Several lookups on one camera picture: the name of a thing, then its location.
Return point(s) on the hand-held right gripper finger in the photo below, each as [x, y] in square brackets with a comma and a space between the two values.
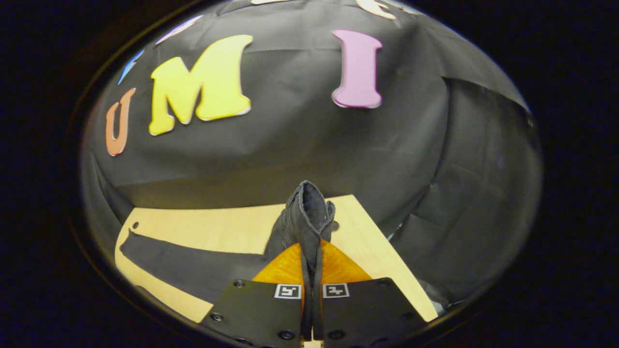
[317, 309]
[306, 309]

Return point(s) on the black jeans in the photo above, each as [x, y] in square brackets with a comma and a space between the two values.
[309, 217]

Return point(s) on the black backdrop cloth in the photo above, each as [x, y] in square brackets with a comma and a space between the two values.
[290, 145]

